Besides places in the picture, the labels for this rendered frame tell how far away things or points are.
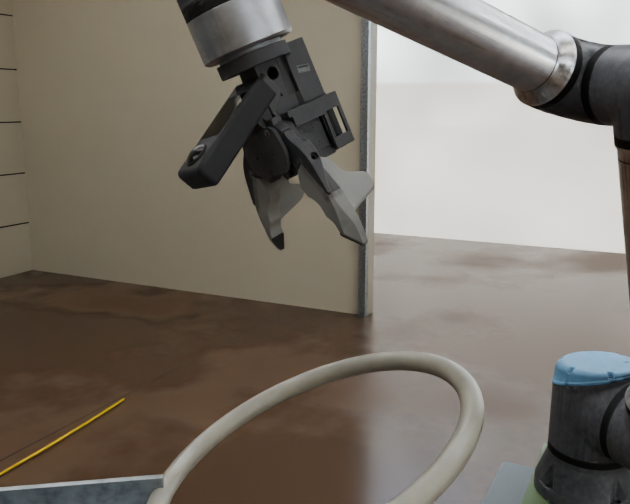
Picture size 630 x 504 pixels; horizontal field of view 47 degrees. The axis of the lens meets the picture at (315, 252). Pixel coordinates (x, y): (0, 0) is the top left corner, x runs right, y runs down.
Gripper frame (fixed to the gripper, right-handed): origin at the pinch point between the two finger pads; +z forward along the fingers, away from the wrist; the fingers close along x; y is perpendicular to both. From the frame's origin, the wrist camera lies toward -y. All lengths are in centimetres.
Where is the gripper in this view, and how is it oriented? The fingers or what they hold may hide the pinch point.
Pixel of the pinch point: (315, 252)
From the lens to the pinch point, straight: 72.3
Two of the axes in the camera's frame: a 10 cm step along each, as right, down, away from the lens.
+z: 3.8, 9.0, 2.3
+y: 7.4, -4.4, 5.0
